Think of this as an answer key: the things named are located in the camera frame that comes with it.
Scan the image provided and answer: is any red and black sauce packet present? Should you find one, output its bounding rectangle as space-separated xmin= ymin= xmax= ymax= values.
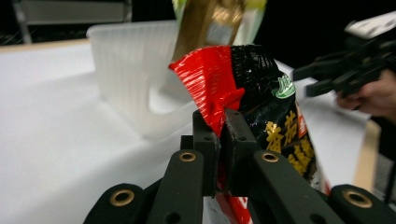
xmin=168 ymin=45 xmax=332 ymax=224

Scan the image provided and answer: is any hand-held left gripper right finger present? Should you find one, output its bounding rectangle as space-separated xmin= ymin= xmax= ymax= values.
xmin=224 ymin=108 xmax=260 ymax=197

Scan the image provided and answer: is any brown gold snack packet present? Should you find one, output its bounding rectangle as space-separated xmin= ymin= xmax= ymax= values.
xmin=172 ymin=0 xmax=248 ymax=62

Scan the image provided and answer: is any clear plastic container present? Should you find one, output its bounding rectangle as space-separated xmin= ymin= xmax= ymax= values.
xmin=86 ymin=20 xmax=201 ymax=140

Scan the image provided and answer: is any green and white food packet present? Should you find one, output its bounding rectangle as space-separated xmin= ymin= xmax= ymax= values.
xmin=172 ymin=0 xmax=269 ymax=47

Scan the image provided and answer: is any white paper table cover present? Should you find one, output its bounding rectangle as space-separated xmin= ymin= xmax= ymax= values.
xmin=0 ymin=41 xmax=372 ymax=224

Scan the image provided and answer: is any white metal stand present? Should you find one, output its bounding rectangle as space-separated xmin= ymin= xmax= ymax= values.
xmin=11 ymin=0 xmax=134 ymax=45

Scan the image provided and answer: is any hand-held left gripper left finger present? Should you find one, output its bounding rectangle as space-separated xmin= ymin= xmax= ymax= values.
xmin=181 ymin=110 xmax=221 ymax=197

